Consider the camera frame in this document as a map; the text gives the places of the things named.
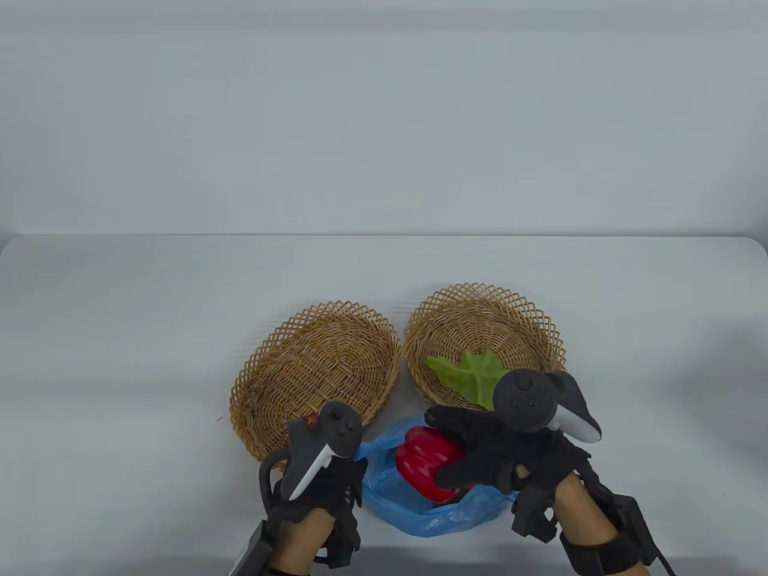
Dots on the round wicker basket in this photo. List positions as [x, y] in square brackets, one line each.
[480, 324]

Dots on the green lettuce leaf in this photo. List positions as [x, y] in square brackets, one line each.
[474, 378]

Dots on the person's left hand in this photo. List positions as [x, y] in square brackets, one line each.
[336, 486]

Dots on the red yellow apple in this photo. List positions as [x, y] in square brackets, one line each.
[311, 422]

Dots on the red bell pepper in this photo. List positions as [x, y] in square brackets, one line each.
[426, 465]

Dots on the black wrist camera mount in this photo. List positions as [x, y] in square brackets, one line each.
[345, 540]
[531, 519]

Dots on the person's left forearm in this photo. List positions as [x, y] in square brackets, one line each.
[300, 543]

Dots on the person's right forearm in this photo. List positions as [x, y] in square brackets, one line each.
[582, 510]

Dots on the blue plastic bag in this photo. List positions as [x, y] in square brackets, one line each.
[444, 519]

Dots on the oval wicker basket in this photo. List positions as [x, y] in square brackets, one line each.
[312, 360]

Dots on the black white handheld controller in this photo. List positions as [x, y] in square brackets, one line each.
[525, 399]
[342, 429]

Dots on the person's right hand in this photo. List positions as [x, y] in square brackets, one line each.
[498, 450]

